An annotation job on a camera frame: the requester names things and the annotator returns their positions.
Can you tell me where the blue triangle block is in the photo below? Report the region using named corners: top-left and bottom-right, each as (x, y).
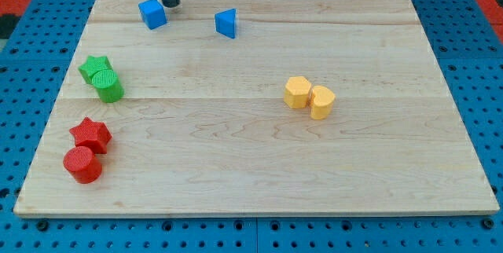
top-left (215, 8), bottom-right (237, 39)

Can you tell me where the blue cube block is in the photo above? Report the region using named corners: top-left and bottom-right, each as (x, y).
top-left (138, 0), bottom-right (167, 30)

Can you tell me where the light wooden board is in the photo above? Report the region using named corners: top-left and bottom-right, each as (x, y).
top-left (14, 0), bottom-right (499, 218)

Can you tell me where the yellow hexagon block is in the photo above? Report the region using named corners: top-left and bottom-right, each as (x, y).
top-left (284, 76), bottom-right (312, 109)

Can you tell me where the yellow heart block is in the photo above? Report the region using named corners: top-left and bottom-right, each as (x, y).
top-left (309, 86), bottom-right (336, 120)

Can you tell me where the green cylinder block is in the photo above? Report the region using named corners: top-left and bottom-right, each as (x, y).
top-left (91, 69), bottom-right (124, 103)

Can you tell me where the red star block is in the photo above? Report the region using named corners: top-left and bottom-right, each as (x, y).
top-left (69, 117), bottom-right (112, 154)

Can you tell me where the green star block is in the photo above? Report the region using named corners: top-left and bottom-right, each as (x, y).
top-left (78, 56), bottom-right (112, 84)

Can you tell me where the red cylinder block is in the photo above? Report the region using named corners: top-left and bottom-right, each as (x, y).
top-left (63, 146), bottom-right (102, 184)

